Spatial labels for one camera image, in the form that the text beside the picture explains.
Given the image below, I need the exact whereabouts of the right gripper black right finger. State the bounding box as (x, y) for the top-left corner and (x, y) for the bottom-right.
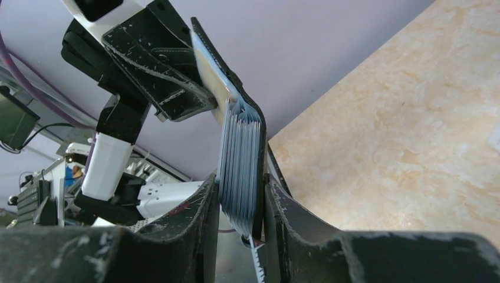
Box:
(264, 175), (499, 282)

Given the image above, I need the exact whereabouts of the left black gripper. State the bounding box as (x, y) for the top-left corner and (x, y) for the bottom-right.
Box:
(61, 1), (217, 121)

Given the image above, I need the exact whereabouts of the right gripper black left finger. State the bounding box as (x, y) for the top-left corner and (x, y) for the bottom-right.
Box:
(1, 175), (219, 282)

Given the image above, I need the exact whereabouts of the gold credit card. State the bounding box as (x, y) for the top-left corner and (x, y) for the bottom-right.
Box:
(190, 31), (242, 125)

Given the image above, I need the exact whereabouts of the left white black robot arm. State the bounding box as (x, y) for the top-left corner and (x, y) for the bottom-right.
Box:
(61, 1), (217, 225)

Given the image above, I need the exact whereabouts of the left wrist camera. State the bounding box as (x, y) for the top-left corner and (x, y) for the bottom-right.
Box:
(62, 0), (143, 44)

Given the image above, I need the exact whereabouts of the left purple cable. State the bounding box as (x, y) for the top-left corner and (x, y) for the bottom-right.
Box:
(0, 31), (98, 173)

